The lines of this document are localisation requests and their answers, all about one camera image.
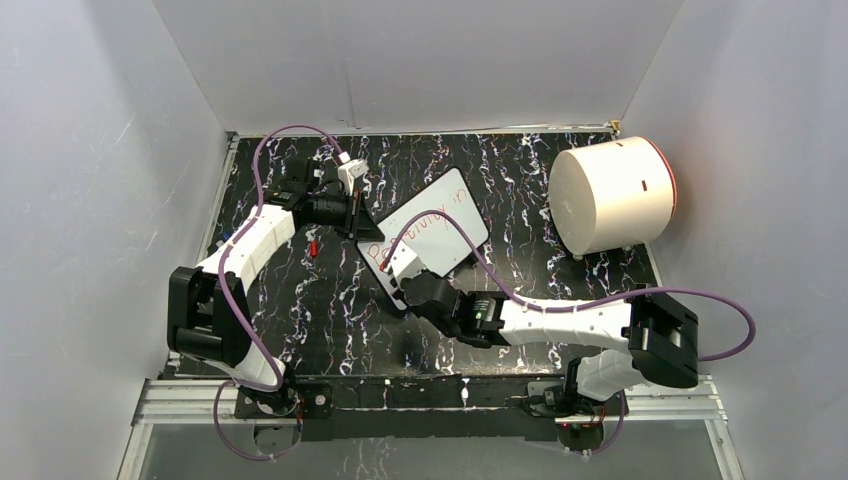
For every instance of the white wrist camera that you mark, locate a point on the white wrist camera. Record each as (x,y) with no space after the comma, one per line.
(403,263)
(349,170)

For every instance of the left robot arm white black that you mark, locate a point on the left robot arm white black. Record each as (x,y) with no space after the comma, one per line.
(207,309)

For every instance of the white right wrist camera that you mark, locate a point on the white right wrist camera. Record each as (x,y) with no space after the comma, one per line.
(403,263)

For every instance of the small white whiteboard black frame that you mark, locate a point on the small white whiteboard black frame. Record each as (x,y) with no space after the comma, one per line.
(434,239)

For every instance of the aluminium front frame rail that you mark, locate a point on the aluminium front frame rail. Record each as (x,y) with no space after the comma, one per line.
(189,429)

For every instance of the white cylindrical drum red rim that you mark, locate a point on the white cylindrical drum red rim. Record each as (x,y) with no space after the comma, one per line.
(611,195)

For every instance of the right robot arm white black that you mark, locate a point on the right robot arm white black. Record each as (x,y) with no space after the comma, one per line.
(646,339)

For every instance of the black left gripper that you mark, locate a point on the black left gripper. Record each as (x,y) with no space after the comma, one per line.
(366,229)

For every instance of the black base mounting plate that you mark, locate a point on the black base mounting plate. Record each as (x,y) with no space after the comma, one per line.
(451,406)

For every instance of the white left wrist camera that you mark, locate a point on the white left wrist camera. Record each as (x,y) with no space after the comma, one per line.
(349,170)

